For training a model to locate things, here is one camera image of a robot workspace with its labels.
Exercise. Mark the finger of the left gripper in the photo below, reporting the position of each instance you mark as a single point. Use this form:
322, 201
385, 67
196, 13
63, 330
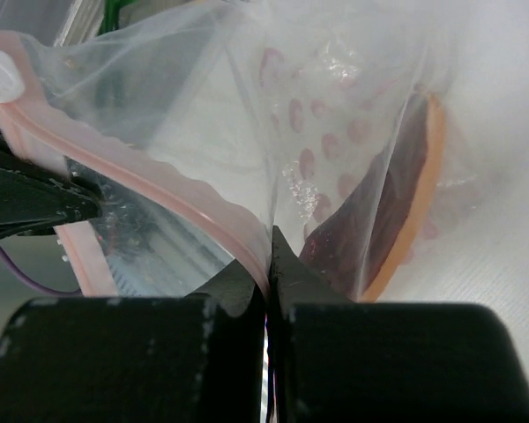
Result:
33, 201

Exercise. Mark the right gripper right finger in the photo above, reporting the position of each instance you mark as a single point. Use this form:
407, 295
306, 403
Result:
333, 360

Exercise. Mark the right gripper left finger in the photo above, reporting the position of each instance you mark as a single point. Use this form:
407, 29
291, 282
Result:
145, 359

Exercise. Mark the orange papaya slice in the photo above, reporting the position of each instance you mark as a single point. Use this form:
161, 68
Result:
358, 249

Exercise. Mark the green onion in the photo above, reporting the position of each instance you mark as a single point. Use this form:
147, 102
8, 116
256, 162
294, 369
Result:
111, 14

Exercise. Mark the clear zip top bag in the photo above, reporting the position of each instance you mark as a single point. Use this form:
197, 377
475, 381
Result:
208, 125

